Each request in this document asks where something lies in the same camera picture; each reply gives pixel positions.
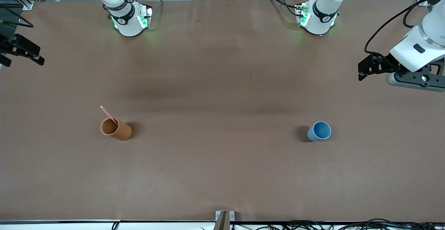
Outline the black left base cable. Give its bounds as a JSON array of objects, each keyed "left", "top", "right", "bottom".
[{"left": 267, "top": 0, "right": 304, "bottom": 17}]

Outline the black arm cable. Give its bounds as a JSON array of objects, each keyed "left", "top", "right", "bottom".
[
  {"left": 364, "top": 0, "right": 431, "bottom": 56},
  {"left": 0, "top": 4, "right": 34, "bottom": 28}
]

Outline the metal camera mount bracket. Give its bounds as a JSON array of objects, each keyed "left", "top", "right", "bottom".
[{"left": 213, "top": 210, "right": 235, "bottom": 230}]

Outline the pink chopstick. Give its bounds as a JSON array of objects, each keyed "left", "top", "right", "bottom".
[{"left": 100, "top": 106, "right": 119, "bottom": 124}]

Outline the blue cup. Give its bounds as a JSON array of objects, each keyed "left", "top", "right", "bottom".
[{"left": 307, "top": 121, "right": 332, "bottom": 142}]

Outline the black cable bundle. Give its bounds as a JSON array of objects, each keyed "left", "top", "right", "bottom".
[{"left": 200, "top": 218, "right": 445, "bottom": 230}]

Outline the brown table mat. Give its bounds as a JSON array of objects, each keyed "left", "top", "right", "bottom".
[{"left": 0, "top": 0, "right": 445, "bottom": 223}]

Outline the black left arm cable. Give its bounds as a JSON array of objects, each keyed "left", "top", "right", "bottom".
[{"left": 364, "top": 0, "right": 431, "bottom": 56}]

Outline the orange cup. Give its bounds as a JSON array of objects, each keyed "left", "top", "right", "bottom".
[{"left": 100, "top": 117, "right": 132, "bottom": 141}]

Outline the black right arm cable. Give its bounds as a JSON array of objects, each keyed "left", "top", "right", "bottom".
[{"left": 0, "top": 4, "right": 34, "bottom": 28}]

